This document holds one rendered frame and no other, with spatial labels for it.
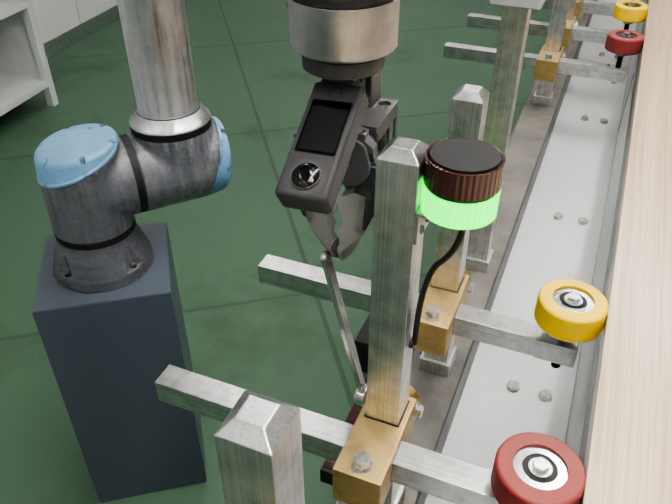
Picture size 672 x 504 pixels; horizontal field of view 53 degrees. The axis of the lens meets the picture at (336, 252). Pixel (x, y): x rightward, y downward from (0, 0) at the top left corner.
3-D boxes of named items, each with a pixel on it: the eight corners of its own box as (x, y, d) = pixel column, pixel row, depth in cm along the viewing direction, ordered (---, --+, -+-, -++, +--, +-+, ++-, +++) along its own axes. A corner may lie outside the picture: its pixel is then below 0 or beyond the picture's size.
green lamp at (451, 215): (410, 219, 52) (412, 195, 51) (432, 183, 57) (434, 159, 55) (487, 236, 50) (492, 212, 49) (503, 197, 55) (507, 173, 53)
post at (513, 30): (461, 267, 117) (498, 3, 91) (468, 252, 121) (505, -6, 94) (487, 273, 116) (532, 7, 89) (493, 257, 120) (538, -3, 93)
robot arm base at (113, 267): (50, 299, 126) (36, 257, 120) (59, 242, 141) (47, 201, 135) (154, 284, 129) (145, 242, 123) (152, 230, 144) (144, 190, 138)
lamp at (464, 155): (399, 368, 62) (415, 163, 49) (416, 330, 66) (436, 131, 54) (461, 387, 60) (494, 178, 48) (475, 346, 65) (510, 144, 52)
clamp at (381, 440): (331, 499, 67) (331, 468, 64) (377, 402, 77) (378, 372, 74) (384, 518, 66) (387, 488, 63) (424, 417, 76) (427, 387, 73)
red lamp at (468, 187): (413, 192, 51) (415, 166, 49) (434, 156, 55) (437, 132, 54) (492, 208, 49) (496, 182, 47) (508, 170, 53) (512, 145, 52)
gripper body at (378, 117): (398, 156, 67) (405, 35, 59) (368, 200, 60) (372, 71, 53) (327, 142, 69) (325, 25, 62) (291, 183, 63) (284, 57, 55)
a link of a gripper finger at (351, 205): (383, 239, 71) (386, 162, 65) (364, 272, 67) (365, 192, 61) (356, 233, 72) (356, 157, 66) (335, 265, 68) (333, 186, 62)
